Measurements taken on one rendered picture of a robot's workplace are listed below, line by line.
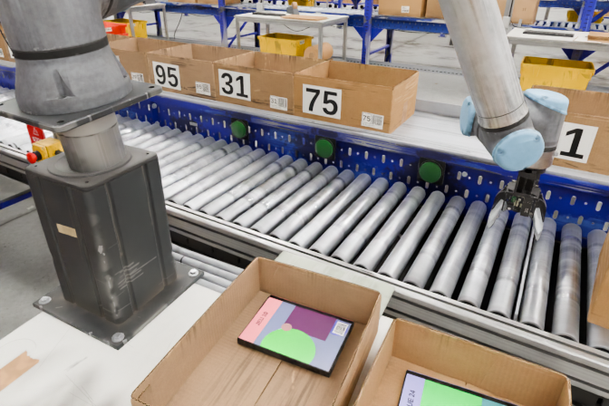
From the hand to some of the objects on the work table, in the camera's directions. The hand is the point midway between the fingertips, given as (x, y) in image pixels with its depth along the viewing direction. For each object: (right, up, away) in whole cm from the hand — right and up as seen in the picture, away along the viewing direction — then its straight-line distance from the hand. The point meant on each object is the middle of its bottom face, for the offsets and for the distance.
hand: (513, 230), depth 114 cm
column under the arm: (-96, -12, -13) cm, 97 cm away
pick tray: (-60, -22, -34) cm, 72 cm away
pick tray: (-34, -31, -50) cm, 68 cm away
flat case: (-56, -17, -27) cm, 64 cm away
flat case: (-30, -26, -43) cm, 58 cm away
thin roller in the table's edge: (-79, -8, -1) cm, 80 cm away
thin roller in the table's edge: (-81, -9, -3) cm, 81 cm away
